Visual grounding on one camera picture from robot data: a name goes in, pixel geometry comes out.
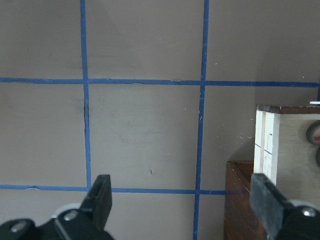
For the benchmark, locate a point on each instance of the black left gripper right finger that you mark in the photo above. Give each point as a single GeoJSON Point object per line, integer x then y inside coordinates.
{"type": "Point", "coordinates": [269, 205]}

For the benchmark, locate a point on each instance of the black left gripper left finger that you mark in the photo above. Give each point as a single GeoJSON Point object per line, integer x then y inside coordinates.
{"type": "Point", "coordinates": [97, 204]}

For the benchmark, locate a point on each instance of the orange grey scissors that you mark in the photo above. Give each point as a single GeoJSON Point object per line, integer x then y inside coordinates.
{"type": "Point", "coordinates": [313, 137]}

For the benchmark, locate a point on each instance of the wooden drawer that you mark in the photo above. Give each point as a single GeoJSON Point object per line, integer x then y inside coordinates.
{"type": "Point", "coordinates": [282, 152]}

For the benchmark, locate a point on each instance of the dark brown cabinet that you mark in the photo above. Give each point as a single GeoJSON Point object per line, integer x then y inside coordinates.
{"type": "Point", "coordinates": [240, 222]}

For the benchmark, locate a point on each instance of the white drawer handle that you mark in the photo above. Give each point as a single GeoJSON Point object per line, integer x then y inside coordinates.
{"type": "Point", "coordinates": [314, 102]}

